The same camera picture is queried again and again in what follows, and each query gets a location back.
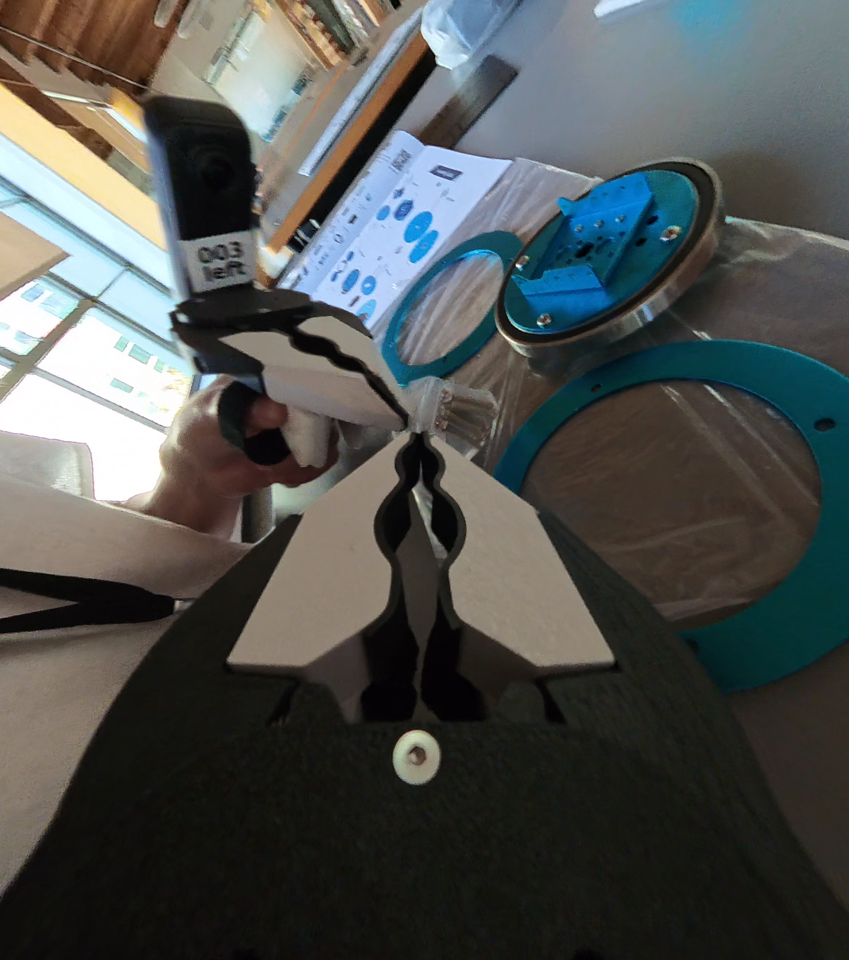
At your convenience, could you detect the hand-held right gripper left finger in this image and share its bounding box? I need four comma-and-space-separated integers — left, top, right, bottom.
226, 433, 426, 723

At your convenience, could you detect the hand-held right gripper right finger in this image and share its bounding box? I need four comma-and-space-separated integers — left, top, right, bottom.
413, 433, 615, 714

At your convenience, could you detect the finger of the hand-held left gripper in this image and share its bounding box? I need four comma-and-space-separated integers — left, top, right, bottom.
291, 309, 414, 421
216, 336, 407, 435

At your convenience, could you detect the small clear bag of screws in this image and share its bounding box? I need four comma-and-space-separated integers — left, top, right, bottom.
402, 375, 501, 459

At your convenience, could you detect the grey desk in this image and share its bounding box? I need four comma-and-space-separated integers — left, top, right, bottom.
364, 0, 849, 960

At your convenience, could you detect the person's left hand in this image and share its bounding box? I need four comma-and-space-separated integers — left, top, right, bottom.
143, 386, 336, 540

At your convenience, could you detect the printed instruction sheet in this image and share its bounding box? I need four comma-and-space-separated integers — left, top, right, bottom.
274, 129, 516, 331

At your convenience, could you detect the wooden table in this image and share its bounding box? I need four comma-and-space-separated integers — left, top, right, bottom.
267, 33, 437, 252

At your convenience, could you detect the large window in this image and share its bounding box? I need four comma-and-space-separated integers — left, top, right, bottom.
0, 97, 204, 504

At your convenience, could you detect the clear plastic bag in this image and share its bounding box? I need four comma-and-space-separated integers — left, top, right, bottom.
420, 0, 534, 72

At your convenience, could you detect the clear plastic sheet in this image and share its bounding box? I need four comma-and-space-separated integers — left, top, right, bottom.
379, 157, 849, 624

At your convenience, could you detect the blue metal part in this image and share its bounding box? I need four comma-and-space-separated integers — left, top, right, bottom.
675, 0, 774, 35

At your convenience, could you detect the small teal metal ring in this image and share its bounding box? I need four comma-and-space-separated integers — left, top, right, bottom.
379, 231, 525, 387

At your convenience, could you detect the round teal base with bracket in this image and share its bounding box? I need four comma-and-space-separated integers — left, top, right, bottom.
494, 159, 726, 360

